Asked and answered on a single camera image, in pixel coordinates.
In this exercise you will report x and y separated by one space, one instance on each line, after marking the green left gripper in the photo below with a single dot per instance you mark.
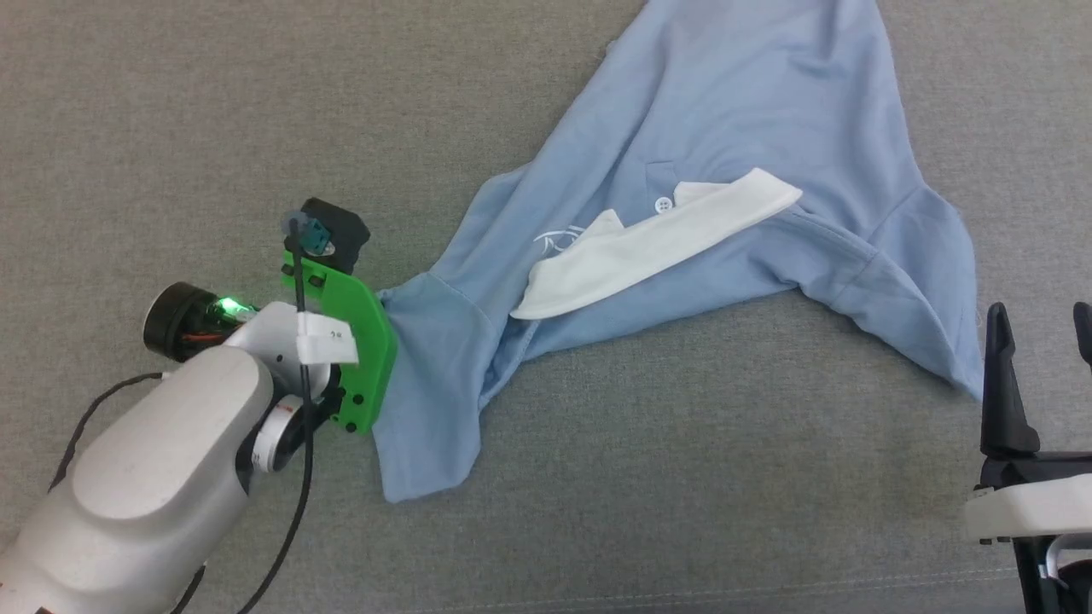
367 350

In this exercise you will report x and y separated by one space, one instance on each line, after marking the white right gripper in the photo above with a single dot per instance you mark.
1032 507

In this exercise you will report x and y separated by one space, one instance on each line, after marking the light blue polo shirt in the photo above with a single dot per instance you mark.
725 128

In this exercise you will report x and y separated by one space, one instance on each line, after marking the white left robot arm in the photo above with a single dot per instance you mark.
162 477

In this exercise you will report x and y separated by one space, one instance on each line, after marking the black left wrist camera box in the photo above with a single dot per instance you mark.
343 232

